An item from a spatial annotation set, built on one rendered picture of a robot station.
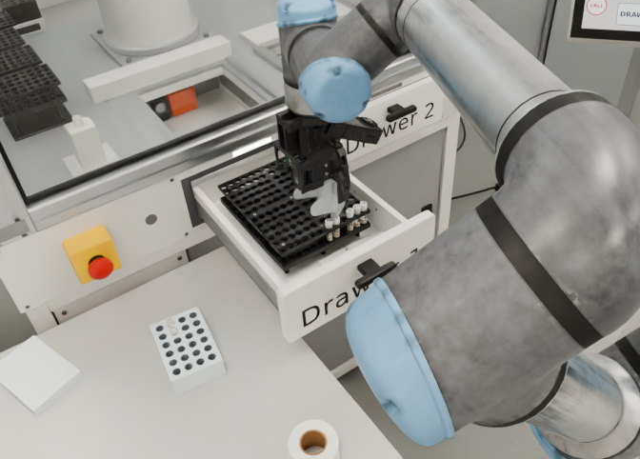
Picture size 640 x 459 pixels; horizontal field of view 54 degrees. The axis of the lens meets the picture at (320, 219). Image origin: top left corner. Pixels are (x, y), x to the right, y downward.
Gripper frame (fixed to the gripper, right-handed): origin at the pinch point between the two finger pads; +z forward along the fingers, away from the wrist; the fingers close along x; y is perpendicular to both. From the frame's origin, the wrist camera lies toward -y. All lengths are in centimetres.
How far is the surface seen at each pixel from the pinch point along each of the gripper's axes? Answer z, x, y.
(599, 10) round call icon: -7, -11, -77
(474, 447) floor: 94, 13, -33
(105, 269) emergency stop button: 6.0, -15.6, 34.3
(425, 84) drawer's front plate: 1.2, -21.5, -38.6
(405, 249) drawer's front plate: 5.0, 10.7, -6.6
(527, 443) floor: 94, 20, -45
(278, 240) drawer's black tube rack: 3.7, -2.2, 9.1
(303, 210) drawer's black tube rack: 3.7, -5.8, 2.0
